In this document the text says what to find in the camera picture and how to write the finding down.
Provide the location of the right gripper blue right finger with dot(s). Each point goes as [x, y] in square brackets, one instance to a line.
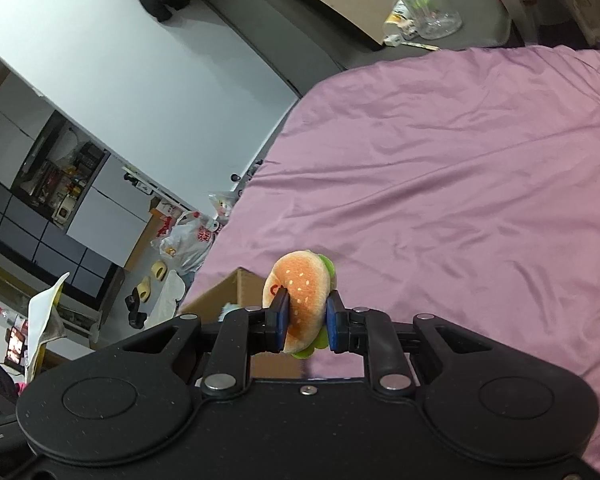
[382, 343]

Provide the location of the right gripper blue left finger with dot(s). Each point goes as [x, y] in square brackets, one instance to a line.
[242, 334]

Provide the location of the cardboard box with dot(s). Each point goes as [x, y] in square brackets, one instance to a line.
[241, 289]

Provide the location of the burger plush toy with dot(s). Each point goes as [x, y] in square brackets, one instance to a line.
[308, 278]

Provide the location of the grey-blue furry plush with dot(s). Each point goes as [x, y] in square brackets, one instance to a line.
[226, 310]

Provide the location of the white towel on floor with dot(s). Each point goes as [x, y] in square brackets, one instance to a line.
[172, 292]

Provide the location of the white plastic shopping bag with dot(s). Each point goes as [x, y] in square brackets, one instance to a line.
[188, 242]

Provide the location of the red-label water bottle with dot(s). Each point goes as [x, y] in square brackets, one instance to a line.
[11, 317]

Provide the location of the small clear plastic bag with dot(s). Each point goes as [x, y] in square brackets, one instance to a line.
[223, 204]

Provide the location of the pink bed sheet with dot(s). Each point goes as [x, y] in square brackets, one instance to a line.
[464, 184]

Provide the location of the white kitchen cabinet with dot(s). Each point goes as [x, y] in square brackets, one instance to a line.
[60, 173]

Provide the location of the clear plastic water jug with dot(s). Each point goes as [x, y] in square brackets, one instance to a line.
[425, 2]

